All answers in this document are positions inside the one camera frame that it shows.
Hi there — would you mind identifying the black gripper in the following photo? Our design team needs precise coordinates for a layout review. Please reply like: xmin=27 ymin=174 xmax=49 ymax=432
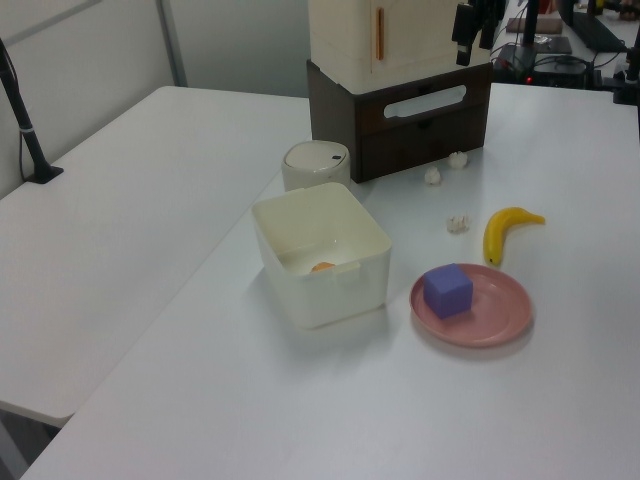
xmin=451 ymin=0 xmax=507 ymax=67

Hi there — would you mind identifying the purple foam cube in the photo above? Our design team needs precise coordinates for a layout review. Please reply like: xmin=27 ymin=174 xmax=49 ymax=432
xmin=422 ymin=262 xmax=474 ymax=321

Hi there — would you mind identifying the brown cardboard box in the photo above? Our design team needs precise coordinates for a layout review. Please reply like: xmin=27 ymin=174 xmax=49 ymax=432
xmin=507 ymin=17 xmax=564 ymax=35

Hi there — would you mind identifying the black electronics box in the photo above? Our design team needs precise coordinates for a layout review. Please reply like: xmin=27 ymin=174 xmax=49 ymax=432
xmin=492 ymin=43 xmax=594 ymax=87

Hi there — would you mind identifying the dark brown wooden drawer box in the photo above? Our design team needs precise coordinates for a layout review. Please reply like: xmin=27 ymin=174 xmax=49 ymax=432
xmin=305 ymin=58 xmax=494 ymax=184

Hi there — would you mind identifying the yellow toy banana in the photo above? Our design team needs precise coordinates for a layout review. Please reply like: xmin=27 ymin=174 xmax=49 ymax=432
xmin=482 ymin=206 xmax=547 ymax=267

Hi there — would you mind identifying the small cream lidded trash can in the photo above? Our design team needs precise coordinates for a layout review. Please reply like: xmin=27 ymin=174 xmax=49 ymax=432
xmin=280 ymin=140 xmax=351 ymax=194

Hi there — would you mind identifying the pink plastic plate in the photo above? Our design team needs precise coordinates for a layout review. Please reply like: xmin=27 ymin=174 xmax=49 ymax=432
xmin=409 ymin=263 xmax=534 ymax=350

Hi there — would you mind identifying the cream open storage bin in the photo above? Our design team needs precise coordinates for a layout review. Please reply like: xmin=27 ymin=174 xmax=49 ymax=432
xmin=250 ymin=181 xmax=393 ymax=331

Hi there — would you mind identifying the cream plastic cabinet with handles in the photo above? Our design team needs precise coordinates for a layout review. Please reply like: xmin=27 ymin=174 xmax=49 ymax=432
xmin=308 ymin=0 xmax=494 ymax=95

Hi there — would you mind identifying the black monitor stand post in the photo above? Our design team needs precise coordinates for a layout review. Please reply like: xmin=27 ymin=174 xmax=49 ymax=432
xmin=519 ymin=0 xmax=544 ymax=49

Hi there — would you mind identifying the orange cabinet door handle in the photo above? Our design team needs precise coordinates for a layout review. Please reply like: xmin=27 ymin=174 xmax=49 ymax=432
xmin=374 ymin=7 xmax=387 ymax=62

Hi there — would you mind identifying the black clamp mount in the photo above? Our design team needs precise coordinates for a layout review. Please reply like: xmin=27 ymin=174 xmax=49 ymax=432
xmin=607 ymin=42 xmax=640 ymax=106

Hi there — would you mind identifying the black camera stand pole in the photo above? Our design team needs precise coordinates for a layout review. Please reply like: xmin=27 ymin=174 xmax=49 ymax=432
xmin=0 ymin=37 xmax=65 ymax=186

